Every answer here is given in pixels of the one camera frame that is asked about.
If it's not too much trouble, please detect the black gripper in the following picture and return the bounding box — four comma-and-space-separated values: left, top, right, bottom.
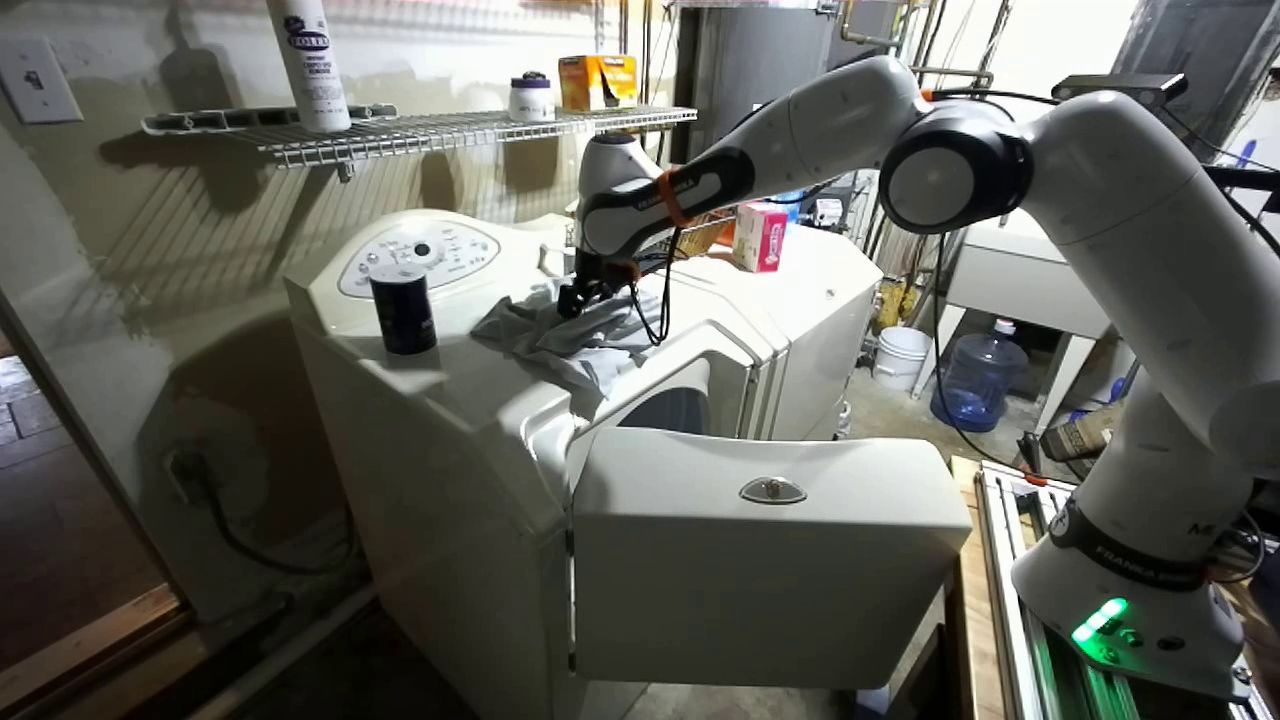
557, 247, 647, 320

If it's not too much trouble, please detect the light grey clothing item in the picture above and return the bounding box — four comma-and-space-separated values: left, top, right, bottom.
469, 286, 655, 397

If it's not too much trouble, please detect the white top-loading laundry machine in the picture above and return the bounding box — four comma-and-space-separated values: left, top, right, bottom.
664, 216, 887, 444

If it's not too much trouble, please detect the white front-loading laundry machine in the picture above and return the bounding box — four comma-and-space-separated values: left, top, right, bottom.
280, 205, 977, 720

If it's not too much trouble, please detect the pink red box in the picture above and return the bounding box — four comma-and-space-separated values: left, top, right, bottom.
733, 197, 793, 277

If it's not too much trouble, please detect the white jar with dark lid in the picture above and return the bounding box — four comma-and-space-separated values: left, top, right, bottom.
507, 68, 557, 123

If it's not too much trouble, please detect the yellow box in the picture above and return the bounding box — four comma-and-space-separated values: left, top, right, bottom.
557, 53, 642, 117

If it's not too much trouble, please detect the black cylindrical can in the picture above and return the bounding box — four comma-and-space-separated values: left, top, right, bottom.
368, 270, 440, 361

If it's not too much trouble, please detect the grey water heater tank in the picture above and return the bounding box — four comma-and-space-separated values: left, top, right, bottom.
693, 0, 844, 152

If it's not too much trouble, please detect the white plastic bucket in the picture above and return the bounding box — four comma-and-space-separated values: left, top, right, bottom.
873, 324, 937, 397

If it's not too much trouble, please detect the tall white spray can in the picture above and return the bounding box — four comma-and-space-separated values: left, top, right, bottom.
269, 0, 355, 138

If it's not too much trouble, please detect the blue water jug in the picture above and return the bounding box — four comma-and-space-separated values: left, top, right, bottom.
933, 317, 1033, 436

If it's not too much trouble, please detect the white side cabinet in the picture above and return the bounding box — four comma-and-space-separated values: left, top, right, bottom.
943, 213, 1117, 406

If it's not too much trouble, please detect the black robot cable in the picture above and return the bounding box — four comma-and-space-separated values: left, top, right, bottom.
626, 173, 697, 344

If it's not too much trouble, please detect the white wire shelf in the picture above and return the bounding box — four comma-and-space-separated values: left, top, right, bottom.
137, 100, 700, 173

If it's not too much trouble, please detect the black power cord with plug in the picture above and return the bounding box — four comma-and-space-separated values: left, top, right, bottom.
166, 444, 366, 580

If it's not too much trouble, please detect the white wall outlet plate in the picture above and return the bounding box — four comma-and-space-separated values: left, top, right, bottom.
0, 33, 90, 129

